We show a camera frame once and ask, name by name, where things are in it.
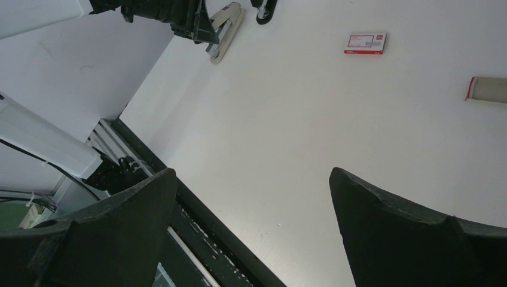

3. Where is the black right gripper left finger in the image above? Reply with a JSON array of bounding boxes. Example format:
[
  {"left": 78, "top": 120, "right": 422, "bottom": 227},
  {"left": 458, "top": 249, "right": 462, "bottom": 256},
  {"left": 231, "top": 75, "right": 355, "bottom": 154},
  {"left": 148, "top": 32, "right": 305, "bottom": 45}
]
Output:
[{"left": 1, "top": 168, "right": 178, "bottom": 286}]

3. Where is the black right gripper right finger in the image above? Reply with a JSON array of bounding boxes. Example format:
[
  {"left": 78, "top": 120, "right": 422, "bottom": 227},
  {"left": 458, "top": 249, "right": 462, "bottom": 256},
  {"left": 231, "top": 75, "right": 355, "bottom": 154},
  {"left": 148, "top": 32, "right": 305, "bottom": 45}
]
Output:
[{"left": 329, "top": 167, "right": 506, "bottom": 286}]

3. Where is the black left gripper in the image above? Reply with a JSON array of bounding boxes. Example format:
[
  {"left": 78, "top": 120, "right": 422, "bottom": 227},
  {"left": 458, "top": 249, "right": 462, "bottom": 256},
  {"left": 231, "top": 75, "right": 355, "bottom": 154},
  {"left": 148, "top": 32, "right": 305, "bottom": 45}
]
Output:
[{"left": 90, "top": 0, "right": 219, "bottom": 44}]

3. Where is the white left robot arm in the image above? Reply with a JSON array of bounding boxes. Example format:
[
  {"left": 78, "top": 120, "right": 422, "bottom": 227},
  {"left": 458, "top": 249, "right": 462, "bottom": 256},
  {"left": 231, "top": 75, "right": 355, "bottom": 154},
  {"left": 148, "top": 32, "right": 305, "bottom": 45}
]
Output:
[{"left": 1, "top": 1, "right": 219, "bottom": 179}]

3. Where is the black stapler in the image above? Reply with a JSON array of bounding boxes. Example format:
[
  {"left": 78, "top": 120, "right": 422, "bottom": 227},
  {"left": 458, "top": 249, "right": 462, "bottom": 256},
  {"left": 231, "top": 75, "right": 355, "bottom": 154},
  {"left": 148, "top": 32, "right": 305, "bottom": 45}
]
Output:
[{"left": 251, "top": 0, "right": 277, "bottom": 25}]

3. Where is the red white staple box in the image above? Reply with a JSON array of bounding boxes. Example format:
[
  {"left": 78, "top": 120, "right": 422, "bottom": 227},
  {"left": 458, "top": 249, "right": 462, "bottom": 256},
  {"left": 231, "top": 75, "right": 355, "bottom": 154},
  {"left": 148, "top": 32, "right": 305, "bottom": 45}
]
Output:
[{"left": 344, "top": 32, "right": 387, "bottom": 55}]

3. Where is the staple box inner tray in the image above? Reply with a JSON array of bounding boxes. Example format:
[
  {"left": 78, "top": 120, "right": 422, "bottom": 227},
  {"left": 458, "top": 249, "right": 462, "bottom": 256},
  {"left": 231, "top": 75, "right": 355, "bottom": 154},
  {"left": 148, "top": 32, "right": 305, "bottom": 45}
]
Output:
[{"left": 465, "top": 77, "right": 506, "bottom": 103}]

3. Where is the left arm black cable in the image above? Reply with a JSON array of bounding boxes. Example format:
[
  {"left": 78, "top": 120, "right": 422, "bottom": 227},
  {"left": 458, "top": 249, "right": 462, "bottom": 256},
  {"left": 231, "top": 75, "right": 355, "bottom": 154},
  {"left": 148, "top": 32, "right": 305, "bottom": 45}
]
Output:
[{"left": 0, "top": 139, "right": 102, "bottom": 203}]

